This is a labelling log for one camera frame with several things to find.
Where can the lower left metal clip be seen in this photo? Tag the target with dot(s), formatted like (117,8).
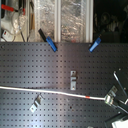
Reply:
(36,104)

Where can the right blue clamp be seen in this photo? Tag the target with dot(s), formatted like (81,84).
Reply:
(95,44)

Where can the blue clamp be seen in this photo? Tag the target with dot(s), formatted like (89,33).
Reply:
(95,44)
(48,40)

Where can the white frame post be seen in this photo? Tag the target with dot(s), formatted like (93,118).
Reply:
(57,34)

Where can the upper metal cable clip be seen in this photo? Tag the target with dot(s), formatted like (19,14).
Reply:
(73,80)

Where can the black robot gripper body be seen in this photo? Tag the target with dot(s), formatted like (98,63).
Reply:
(123,82)

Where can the dark equipment in background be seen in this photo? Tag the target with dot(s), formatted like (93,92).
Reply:
(111,20)

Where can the red handled tool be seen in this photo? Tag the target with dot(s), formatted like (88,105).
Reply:
(11,9)

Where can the left blue clamp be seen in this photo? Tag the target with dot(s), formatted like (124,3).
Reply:
(48,40)

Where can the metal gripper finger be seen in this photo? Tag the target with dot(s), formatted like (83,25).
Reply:
(109,98)
(120,105)

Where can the black perforated pegboard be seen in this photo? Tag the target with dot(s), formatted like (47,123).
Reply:
(31,69)

